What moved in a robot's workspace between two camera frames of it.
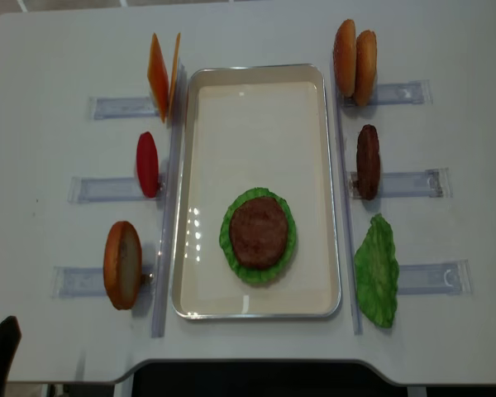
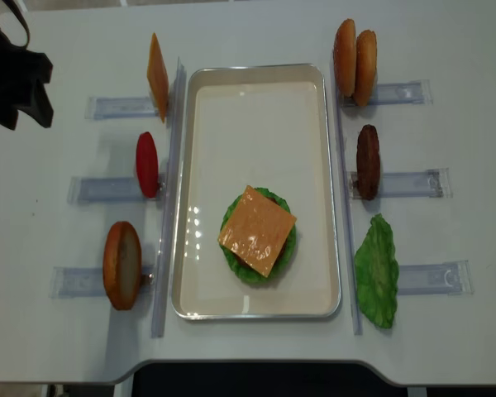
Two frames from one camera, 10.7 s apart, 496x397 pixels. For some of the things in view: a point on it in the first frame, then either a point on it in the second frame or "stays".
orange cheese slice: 174,76 -> 256,231
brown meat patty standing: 369,161 stays
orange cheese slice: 158,77 stays
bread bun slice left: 122,264 stays
